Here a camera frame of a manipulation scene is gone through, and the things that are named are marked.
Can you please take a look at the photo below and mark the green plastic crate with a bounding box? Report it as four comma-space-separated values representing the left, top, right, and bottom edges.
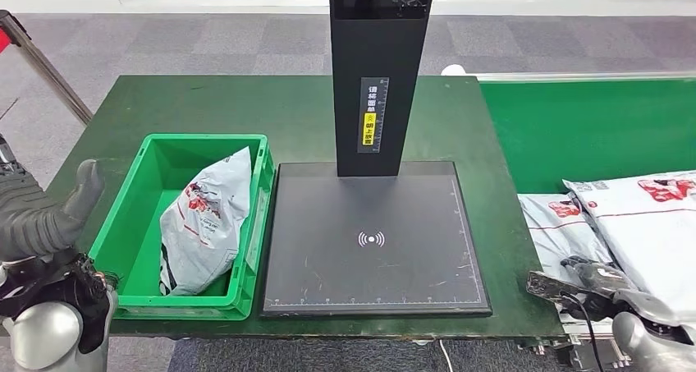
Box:
88, 134, 276, 322

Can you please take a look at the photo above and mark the black inbound scanning machine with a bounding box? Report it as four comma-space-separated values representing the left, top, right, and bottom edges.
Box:
259, 0, 493, 319

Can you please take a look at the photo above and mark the green conveyor belt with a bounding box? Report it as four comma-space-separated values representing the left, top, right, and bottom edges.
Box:
479, 79, 696, 195

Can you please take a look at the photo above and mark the black right camera cable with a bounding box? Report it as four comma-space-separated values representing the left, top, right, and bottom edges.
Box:
560, 290, 606, 372

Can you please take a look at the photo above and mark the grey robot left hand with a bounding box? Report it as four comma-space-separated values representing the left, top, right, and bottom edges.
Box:
0, 135, 105, 262

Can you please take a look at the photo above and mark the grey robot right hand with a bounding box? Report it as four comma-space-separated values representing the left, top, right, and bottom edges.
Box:
560, 255, 637, 300

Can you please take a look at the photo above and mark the metal barrier pole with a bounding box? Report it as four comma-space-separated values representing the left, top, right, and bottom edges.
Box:
0, 9, 94, 126

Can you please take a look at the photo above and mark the grey poly mailer parcel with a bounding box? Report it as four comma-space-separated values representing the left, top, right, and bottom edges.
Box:
518, 192, 616, 285
562, 171, 696, 327
158, 146, 254, 297

